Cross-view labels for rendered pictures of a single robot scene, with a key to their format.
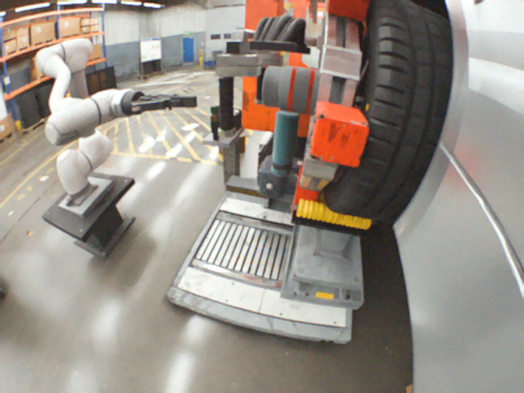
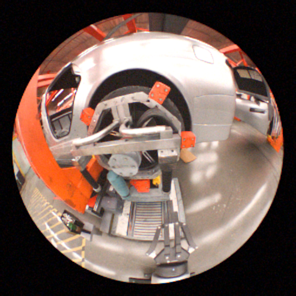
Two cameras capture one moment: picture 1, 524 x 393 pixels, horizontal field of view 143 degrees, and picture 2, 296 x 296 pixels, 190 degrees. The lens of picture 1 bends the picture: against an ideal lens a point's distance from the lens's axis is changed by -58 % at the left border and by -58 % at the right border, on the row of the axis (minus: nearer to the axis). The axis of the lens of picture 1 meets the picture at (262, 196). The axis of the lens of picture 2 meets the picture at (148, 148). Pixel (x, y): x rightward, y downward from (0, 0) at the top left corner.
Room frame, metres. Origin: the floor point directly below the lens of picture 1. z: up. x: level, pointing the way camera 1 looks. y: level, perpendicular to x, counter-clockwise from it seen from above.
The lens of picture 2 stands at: (0.55, 0.28, 1.08)
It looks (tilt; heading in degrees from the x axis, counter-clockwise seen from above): 32 degrees down; 266
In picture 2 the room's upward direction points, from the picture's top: 9 degrees counter-clockwise
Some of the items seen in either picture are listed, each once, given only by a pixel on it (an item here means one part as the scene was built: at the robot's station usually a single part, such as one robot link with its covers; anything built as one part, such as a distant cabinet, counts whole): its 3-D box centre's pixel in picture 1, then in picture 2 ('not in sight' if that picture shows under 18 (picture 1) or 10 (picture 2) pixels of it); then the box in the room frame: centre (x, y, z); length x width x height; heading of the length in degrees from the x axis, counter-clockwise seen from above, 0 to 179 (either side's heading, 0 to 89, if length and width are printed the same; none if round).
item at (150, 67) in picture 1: (150, 65); not in sight; (9.94, 5.88, 0.55); 1.40 x 0.80 x 1.09; 169
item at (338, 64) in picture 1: (325, 94); (131, 145); (0.61, -0.16, 0.85); 0.54 x 0.07 x 0.54; 169
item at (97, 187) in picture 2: (260, 84); (90, 179); (0.83, 0.03, 0.83); 0.04 x 0.04 x 0.16
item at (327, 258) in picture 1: (337, 230); (145, 178); (0.58, -0.33, 0.32); 0.40 x 0.30 x 0.28; 169
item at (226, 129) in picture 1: (226, 104); (167, 180); (0.49, 0.10, 0.83); 0.04 x 0.04 x 0.16
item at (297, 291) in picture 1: (325, 255); (148, 188); (0.58, -0.33, 0.13); 0.50 x 0.36 x 0.10; 169
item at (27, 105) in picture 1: (37, 107); not in sight; (3.92, 6.88, 0.55); 1.40 x 0.80 x 1.09; 174
